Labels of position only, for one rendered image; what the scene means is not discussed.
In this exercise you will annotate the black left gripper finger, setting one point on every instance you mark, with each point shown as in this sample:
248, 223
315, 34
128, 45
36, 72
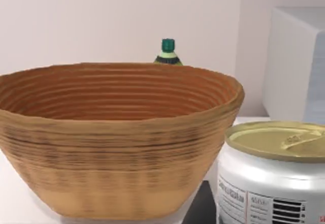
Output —
203, 206

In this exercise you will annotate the white can with gold lid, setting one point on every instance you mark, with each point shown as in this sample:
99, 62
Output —
264, 183

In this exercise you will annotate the woven brown basket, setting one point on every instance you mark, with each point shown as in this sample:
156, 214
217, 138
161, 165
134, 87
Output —
122, 153

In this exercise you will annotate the pale microwave oven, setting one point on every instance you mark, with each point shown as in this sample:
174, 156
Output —
292, 64

